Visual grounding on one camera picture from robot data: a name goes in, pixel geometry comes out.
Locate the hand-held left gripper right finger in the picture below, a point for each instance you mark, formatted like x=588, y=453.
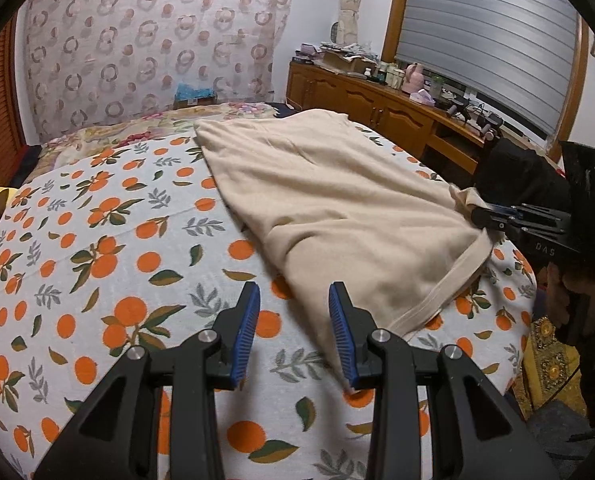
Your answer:
x=342, y=337

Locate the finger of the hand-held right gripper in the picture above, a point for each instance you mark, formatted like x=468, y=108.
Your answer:
x=512, y=227
x=517, y=211

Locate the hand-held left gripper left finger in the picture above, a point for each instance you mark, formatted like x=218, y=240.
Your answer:
x=245, y=332

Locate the beige printed t-shirt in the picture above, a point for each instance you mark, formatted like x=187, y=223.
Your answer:
x=327, y=200

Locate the person's right hand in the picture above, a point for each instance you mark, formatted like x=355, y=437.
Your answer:
x=570, y=285

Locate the yellow patterned cloth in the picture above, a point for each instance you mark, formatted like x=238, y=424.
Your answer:
x=547, y=365

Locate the pink tissue pack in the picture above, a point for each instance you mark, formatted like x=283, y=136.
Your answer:
x=422, y=97

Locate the green cup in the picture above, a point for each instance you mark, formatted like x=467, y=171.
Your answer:
x=436, y=86

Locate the pink jug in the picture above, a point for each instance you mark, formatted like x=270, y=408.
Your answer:
x=413, y=79

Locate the orange fruit print bedsheet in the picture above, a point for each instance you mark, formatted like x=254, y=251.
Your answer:
x=102, y=240

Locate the wooden cabinet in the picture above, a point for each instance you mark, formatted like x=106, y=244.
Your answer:
x=357, y=100

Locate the dark blue mattress cover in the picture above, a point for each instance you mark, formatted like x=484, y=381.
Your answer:
x=285, y=109

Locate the floral blanket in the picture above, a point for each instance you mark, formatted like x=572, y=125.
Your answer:
x=127, y=135

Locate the pile of papers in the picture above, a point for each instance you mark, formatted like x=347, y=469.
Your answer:
x=347, y=52

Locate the small cardboard box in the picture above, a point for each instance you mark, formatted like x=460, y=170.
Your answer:
x=195, y=104

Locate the blue plastic packet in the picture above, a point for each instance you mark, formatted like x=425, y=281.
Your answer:
x=192, y=92

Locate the cream lace curtain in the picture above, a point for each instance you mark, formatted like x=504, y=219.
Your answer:
x=350, y=0

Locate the wooden louvered door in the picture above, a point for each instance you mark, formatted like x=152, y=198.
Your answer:
x=2, y=110

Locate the circle patterned wall cloth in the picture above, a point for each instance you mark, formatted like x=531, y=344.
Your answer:
x=127, y=35

